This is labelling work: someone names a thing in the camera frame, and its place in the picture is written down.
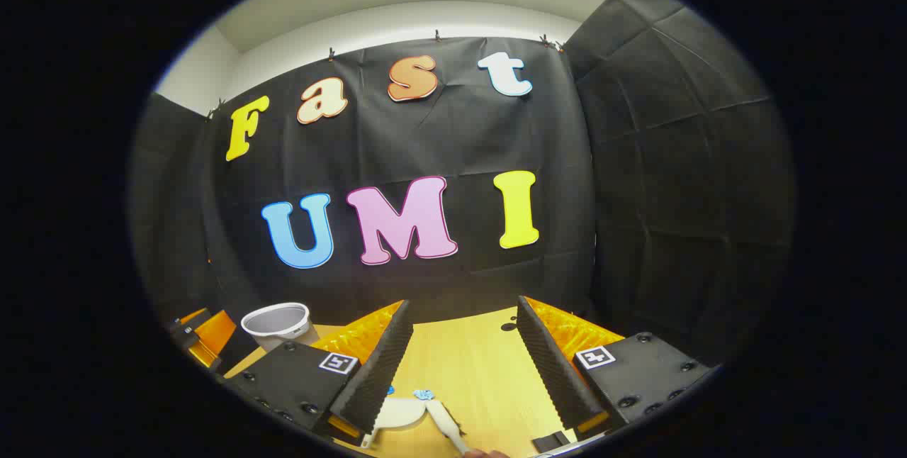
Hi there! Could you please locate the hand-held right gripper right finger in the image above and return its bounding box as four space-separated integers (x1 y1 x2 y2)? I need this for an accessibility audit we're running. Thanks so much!
516 295 715 445

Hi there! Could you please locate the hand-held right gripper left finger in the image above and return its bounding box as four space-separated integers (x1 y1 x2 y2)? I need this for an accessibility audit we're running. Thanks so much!
225 300 415 448

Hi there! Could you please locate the white dustpan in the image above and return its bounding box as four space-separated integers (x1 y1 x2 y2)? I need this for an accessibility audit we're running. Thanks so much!
360 396 427 449

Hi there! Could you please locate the white garbage bin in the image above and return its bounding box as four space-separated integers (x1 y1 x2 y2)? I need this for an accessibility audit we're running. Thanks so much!
241 302 320 352

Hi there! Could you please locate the small white broom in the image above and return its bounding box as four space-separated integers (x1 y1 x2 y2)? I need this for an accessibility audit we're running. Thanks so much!
425 400 472 455

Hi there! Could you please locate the wooden desktop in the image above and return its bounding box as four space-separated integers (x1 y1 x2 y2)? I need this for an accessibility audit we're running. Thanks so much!
225 306 589 458

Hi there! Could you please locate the black backdrop cloth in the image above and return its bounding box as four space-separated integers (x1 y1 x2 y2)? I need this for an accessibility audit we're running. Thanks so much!
130 0 798 367

